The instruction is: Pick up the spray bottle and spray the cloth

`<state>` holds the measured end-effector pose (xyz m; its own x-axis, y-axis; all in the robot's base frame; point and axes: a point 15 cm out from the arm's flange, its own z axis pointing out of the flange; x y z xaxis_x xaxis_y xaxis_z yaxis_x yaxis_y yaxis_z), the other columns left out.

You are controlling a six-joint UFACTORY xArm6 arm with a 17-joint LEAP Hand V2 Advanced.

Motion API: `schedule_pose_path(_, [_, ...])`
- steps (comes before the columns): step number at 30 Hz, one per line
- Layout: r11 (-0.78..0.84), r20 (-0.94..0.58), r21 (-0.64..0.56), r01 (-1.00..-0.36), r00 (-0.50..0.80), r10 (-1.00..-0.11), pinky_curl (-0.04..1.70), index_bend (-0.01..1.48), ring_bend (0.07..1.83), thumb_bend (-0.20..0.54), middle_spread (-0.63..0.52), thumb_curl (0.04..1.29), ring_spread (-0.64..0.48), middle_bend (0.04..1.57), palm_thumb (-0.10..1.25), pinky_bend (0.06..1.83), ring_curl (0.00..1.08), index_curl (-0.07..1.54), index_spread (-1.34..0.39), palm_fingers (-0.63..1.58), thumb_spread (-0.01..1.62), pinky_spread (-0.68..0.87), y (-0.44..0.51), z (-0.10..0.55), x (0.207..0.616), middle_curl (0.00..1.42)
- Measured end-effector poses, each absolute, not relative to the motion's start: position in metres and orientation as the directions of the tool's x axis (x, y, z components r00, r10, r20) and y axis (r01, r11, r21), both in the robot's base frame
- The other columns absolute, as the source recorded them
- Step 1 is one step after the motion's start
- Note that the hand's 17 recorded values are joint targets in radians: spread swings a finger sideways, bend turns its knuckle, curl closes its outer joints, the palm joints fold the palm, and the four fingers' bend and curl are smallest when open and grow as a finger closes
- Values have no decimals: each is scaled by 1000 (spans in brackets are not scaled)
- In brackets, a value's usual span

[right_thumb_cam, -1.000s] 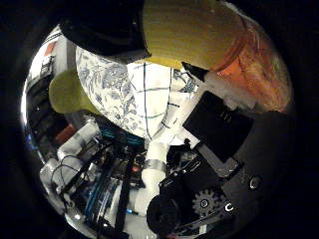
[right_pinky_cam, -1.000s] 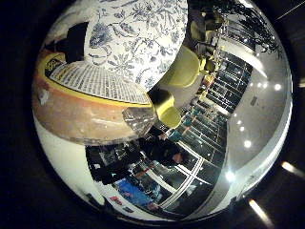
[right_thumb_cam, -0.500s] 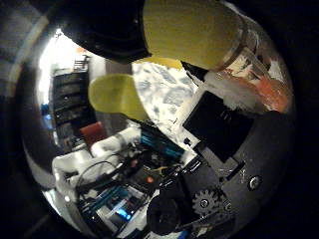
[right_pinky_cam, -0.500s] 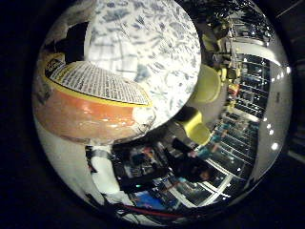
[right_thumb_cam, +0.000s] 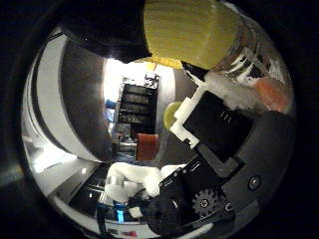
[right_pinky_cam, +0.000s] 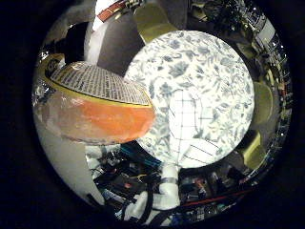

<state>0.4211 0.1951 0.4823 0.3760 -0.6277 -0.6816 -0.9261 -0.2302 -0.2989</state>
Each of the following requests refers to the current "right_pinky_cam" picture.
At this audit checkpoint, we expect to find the red cable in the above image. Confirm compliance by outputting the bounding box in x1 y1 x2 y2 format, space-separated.
180 188 256 208

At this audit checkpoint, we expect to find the orange-brown wooden board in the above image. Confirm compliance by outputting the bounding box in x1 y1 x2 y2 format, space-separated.
96 0 128 23

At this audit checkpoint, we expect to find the yellow-green chair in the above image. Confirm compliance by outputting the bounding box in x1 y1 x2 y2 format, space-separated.
252 81 275 127
132 3 179 45
240 131 267 170

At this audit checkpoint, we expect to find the blue floral tablecloth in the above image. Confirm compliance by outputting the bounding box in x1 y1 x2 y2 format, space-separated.
123 30 255 170

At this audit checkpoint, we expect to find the white grid-pattern cloth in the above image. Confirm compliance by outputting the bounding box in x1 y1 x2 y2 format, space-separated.
167 90 224 169

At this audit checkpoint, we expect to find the teal ribbon cable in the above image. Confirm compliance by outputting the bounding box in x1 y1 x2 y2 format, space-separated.
122 144 163 170

